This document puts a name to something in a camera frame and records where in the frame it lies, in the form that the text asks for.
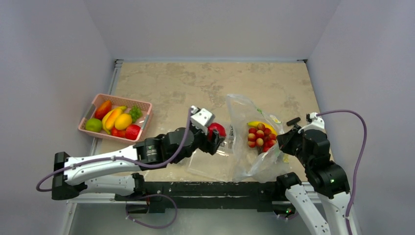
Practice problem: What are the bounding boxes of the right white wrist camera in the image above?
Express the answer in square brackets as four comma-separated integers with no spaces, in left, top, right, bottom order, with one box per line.
[298,112,325,134]

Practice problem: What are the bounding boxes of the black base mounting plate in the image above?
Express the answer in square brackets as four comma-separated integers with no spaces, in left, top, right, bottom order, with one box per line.
[115,182,296,215]

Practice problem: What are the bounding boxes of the translucent printed plastic bag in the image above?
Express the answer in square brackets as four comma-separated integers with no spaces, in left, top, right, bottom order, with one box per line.
[226,94,290,183]

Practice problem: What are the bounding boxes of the clear plastic screw organizer box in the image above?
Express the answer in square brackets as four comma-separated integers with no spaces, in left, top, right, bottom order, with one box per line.
[186,122,235,182]

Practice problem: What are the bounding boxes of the green fake grapes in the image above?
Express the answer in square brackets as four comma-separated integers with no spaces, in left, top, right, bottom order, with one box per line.
[129,105,143,123]

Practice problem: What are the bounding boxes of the red fake strawberries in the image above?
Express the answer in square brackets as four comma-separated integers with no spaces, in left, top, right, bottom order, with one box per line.
[111,127,126,138]

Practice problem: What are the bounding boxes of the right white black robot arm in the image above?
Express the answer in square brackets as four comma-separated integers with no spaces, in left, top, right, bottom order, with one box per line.
[275,127,359,235]

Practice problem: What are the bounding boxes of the red fake round fruit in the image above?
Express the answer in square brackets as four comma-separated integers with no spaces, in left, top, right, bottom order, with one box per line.
[207,122,226,139]

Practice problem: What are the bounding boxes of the yellow fake lemon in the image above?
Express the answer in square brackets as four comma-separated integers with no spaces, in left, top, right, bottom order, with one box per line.
[114,113,133,130]

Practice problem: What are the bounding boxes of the yellow fake banana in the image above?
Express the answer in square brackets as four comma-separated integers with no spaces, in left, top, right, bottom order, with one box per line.
[102,106,127,135]

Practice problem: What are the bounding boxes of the red fake apple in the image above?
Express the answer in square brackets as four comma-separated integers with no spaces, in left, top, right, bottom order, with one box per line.
[125,124,141,141]

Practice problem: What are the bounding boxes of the yellow fake fruit in bag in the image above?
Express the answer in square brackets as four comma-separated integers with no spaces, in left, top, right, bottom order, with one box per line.
[247,121,278,135]

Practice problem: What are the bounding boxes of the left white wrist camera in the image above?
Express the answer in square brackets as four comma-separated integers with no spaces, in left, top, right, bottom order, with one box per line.
[190,106,215,135]

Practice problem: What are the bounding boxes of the green fake apple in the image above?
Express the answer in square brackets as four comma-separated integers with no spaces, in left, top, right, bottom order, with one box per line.
[85,118,103,133]

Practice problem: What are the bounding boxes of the red orange fake mango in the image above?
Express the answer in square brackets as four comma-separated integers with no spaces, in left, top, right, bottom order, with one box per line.
[94,100,112,120]

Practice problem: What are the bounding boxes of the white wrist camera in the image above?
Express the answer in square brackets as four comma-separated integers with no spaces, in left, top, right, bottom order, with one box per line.
[298,112,325,134]
[190,106,215,135]

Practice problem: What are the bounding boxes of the red fake fruits in bag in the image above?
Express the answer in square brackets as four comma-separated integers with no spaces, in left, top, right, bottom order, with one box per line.
[247,124,277,154]

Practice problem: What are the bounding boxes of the orange yellow fake mango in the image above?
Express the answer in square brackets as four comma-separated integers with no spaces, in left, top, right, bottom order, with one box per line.
[105,108,124,130]

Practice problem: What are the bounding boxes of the pink plastic basket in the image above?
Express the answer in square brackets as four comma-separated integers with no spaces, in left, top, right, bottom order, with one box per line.
[78,94,153,144]

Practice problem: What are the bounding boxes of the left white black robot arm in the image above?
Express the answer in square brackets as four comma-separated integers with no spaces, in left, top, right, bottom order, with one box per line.
[51,123,226,201]

